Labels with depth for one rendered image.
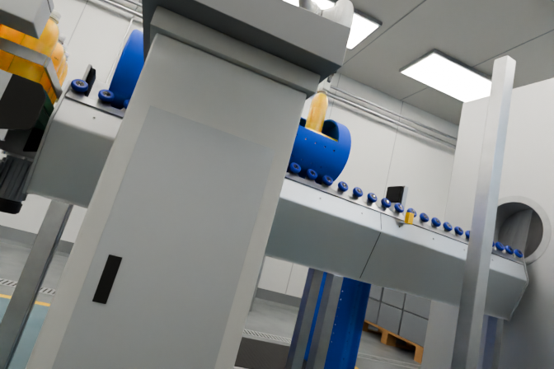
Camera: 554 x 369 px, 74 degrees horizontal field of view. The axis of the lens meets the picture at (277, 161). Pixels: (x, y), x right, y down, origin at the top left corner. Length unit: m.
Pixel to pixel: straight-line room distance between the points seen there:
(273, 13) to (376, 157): 5.12
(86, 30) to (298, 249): 4.33
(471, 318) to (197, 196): 1.21
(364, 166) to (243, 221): 4.99
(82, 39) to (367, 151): 4.06
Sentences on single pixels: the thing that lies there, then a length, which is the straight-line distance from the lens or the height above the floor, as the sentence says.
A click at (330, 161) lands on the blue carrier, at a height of 1.03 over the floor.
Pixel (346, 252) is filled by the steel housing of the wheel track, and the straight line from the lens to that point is 1.50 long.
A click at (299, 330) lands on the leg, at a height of 0.38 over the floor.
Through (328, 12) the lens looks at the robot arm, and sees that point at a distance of 1.77.
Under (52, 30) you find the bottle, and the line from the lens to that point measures 1.21.
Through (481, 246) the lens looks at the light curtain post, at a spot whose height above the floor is 0.87.
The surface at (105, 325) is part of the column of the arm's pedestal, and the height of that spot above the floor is 0.48.
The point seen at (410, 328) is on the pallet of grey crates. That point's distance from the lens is 4.35.
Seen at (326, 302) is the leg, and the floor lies 0.52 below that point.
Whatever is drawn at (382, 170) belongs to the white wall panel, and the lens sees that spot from 5.76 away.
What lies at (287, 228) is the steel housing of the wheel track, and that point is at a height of 0.74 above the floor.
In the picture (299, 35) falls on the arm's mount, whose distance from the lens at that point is 0.68.
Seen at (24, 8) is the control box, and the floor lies 1.02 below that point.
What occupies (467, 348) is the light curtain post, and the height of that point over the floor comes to 0.50.
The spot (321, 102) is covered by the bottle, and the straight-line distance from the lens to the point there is 1.55.
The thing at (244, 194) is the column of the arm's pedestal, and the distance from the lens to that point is 0.65.
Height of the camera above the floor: 0.66
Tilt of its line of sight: 13 degrees up
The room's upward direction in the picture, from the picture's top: 15 degrees clockwise
